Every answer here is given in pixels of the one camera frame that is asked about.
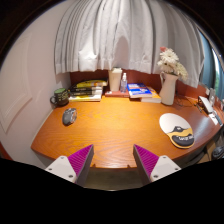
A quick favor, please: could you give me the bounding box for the blue book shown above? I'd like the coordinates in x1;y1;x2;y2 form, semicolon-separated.
126;82;153;99

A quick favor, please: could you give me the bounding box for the black cable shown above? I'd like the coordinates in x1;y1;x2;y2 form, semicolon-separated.
175;94;201;109

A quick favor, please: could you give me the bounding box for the dark mug, green inside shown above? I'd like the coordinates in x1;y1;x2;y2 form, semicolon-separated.
49;87;70;108

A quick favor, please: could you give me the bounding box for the white mouse pad, yellow wrist rest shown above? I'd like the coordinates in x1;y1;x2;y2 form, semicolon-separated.
158;112;196;150

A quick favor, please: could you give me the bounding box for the orange yellow book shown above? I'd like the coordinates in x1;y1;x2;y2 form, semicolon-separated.
139;87;163;104

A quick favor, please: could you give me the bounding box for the dark smartphone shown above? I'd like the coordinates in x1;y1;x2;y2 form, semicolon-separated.
213;110;224;127

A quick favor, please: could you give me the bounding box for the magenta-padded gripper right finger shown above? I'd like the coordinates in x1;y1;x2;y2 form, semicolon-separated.
132;143;183;187

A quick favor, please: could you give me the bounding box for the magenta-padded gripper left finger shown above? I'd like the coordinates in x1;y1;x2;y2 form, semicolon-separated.
44;143;95;188

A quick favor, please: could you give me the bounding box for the white flower bouquet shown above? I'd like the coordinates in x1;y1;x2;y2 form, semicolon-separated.
156;46;189;82

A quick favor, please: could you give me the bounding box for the white pleated curtain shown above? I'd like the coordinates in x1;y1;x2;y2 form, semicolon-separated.
54;0;205;88

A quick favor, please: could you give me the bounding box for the yellow and black book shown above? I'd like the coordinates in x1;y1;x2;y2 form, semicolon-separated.
69;78;109;90

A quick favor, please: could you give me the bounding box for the clear pump bottle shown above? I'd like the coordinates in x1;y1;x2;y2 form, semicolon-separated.
119;72;129;94

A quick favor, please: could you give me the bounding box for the yellow and white book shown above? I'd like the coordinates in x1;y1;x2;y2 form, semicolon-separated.
68;94;103;102

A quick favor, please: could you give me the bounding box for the window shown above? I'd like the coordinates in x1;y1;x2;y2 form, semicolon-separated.
199;31;224;101

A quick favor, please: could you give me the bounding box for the red book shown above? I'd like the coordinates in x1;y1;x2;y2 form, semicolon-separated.
104;89;130;98

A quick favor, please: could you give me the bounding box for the white ceramic vase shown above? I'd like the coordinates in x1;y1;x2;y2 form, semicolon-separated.
158;71;180;106

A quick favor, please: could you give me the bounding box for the grey black computer mouse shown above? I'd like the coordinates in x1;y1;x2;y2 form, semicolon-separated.
62;107;78;127

